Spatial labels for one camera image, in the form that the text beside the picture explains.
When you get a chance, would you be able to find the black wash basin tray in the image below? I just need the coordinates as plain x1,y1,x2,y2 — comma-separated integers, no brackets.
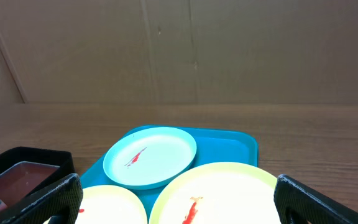
0,147,75,208

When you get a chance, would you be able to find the yellow plate with long smear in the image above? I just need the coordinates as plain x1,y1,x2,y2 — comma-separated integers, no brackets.
43,184,149,224

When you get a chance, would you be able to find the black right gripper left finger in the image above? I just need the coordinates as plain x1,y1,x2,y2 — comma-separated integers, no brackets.
0,173,83,224

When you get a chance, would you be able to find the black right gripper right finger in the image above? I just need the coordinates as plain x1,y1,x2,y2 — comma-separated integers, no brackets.
274,174,358,224

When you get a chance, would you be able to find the yellow plate with small smear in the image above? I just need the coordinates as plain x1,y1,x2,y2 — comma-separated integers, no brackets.
149,162,280,224

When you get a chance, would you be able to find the light blue plate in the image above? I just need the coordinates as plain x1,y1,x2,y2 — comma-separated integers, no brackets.
103,127,197,190

